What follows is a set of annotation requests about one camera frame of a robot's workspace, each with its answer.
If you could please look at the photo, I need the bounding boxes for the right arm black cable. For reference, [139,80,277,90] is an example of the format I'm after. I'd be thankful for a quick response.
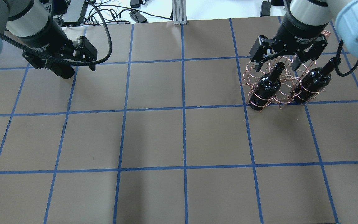
[334,39,358,77]

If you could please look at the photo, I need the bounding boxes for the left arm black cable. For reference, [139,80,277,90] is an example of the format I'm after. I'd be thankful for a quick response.
[0,0,112,66]

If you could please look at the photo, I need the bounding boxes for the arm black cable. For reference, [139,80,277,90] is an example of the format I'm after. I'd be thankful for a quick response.
[334,39,358,77]
[0,0,112,66]

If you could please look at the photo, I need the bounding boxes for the aluminium frame post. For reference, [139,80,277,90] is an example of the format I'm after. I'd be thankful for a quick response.
[172,0,188,25]

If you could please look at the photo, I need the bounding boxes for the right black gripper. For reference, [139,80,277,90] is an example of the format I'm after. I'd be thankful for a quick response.
[250,13,328,72]

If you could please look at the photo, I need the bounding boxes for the copper wire wine basket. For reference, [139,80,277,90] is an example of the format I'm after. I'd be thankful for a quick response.
[240,30,331,112]

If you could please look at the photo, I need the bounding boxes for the dark wine bottle handle side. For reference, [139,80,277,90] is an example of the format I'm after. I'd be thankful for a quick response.
[291,57,341,104]

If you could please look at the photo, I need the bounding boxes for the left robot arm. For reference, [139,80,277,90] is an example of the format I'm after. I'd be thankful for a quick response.
[0,0,98,79]

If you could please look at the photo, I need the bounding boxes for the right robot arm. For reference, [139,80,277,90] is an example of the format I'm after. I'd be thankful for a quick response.
[250,0,358,72]

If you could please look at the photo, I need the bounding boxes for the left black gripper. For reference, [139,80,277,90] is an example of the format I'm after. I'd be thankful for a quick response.
[20,18,98,78]

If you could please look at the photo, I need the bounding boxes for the dark wine bottle front slot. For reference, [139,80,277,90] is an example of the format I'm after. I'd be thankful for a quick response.
[250,62,286,111]

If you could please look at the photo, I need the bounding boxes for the black power adapter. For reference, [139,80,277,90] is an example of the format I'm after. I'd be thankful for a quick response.
[129,11,148,24]

